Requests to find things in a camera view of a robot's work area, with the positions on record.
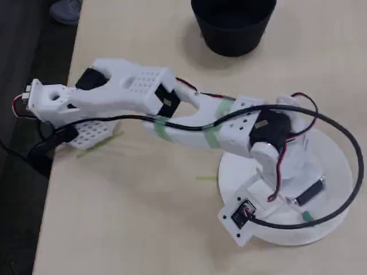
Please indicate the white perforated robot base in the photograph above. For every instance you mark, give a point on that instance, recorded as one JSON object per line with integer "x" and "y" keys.
{"x": 46, "y": 100}

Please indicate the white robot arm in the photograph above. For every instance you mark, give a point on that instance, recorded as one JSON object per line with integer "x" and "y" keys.
{"x": 129, "y": 86}

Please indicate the black round bin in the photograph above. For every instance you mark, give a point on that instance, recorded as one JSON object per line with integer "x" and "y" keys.
{"x": 232, "y": 31}

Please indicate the white round plate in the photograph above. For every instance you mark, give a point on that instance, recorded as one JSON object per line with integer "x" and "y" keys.
{"x": 329, "y": 160}

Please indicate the thin green tape strip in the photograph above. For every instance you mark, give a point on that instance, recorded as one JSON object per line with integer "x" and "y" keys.
{"x": 206, "y": 178}

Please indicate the green tape wrap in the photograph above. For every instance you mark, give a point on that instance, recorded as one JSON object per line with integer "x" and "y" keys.
{"x": 222, "y": 110}
{"x": 212, "y": 137}
{"x": 162, "y": 129}

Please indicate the black table clamp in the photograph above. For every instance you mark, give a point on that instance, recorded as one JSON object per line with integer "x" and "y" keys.
{"x": 66, "y": 133}

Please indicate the grey shoe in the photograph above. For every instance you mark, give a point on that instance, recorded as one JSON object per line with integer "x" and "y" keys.
{"x": 66, "y": 11}

